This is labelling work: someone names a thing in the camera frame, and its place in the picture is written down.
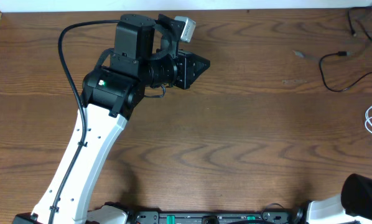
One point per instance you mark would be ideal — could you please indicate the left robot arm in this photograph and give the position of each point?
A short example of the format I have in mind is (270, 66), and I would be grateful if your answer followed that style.
(145, 54)

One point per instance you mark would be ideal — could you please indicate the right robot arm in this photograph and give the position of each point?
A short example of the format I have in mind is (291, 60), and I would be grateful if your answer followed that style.
(352, 205)

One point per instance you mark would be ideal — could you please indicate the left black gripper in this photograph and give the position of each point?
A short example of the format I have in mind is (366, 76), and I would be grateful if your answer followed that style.
(183, 70)

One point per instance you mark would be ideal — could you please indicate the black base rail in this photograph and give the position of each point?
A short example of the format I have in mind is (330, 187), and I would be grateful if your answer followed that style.
(204, 217)

